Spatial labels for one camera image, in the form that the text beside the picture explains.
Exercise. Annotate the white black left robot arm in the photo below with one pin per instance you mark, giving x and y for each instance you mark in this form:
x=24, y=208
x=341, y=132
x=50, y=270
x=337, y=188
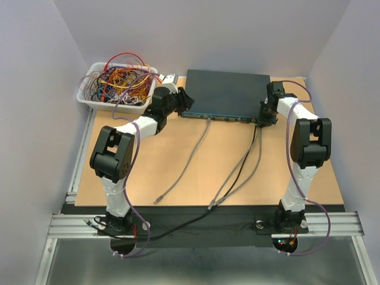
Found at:
x=116, y=149

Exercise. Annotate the teal network switch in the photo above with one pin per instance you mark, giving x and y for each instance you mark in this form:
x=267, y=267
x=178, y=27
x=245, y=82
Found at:
x=225, y=96

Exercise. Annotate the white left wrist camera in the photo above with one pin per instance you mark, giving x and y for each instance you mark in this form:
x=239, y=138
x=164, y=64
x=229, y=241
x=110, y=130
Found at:
x=170, y=82

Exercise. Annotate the aluminium frame rail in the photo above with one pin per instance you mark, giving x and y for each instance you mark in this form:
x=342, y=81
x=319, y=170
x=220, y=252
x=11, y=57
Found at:
x=68, y=226

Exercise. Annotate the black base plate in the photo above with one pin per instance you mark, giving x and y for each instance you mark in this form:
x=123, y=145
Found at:
x=189, y=226

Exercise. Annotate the white plastic basket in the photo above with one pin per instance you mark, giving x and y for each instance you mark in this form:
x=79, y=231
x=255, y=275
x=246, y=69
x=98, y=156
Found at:
x=124, y=87

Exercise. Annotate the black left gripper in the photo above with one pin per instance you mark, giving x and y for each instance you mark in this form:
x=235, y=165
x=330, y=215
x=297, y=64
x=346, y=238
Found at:
x=185, y=101

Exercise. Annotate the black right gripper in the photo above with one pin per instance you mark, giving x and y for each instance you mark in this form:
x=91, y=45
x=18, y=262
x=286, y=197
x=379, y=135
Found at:
x=263, y=121

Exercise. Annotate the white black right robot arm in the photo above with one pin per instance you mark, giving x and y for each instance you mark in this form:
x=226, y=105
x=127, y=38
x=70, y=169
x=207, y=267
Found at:
x=308, y=146

